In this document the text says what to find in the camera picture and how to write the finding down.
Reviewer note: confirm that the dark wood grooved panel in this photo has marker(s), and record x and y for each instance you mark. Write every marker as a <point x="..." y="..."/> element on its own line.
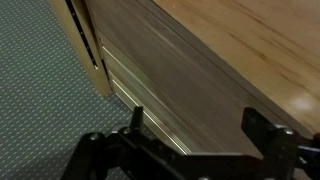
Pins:
<point x="173" y="83"/>

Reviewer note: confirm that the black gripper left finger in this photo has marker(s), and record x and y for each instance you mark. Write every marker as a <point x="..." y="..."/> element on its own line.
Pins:
<point x="136" y="120"/>

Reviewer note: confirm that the light wooden bed frame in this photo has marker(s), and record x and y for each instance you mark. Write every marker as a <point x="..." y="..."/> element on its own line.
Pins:
<point x="250" y="40"/>

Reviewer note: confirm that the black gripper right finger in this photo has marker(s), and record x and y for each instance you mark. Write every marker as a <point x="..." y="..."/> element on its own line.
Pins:
<point x="258" y="130"/>

